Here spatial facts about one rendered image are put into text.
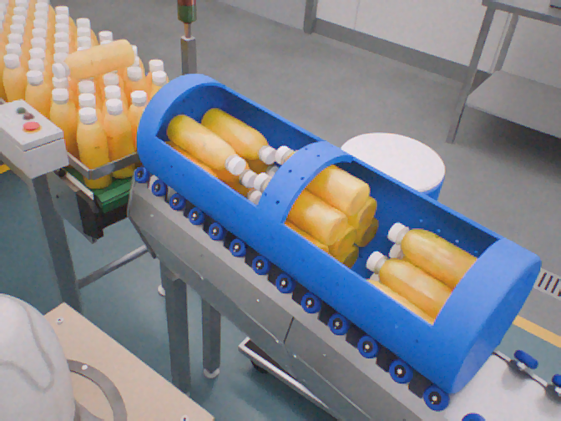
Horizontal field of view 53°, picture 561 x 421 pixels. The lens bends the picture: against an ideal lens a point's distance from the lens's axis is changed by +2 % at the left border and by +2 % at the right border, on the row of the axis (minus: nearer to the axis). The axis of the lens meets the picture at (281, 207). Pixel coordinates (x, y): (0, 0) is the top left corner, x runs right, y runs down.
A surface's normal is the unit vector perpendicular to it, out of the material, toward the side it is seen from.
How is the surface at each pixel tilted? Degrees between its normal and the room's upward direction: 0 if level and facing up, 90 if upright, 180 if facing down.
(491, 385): 0
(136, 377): 1
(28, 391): 76
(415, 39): 90
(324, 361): 70
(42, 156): 90
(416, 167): 0
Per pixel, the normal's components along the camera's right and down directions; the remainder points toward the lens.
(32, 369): 0.90, 0.01
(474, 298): -0.37, -0.36
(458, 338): -0.59, 0.04
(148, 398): 0.08, -0.78
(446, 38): -0.59, 0.47
